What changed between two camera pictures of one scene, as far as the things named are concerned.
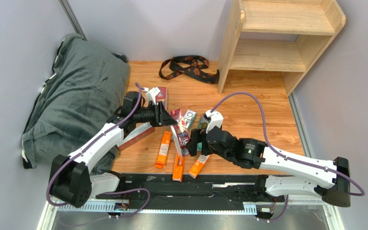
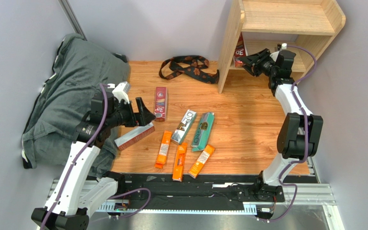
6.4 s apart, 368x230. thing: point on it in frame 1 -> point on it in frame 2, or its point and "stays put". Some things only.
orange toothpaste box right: (197, 166) stays put
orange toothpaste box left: (163, 150) stays put
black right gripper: (201, 140) -> (257, 63)
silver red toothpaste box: (139, 132) stays put
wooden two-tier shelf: (288, 36) stays put
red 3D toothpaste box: (162, 96) stays put
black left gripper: (161, 117) -> (144, 116)
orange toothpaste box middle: (178, 168) stays put
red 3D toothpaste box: (180, 132) -> (240, 51)
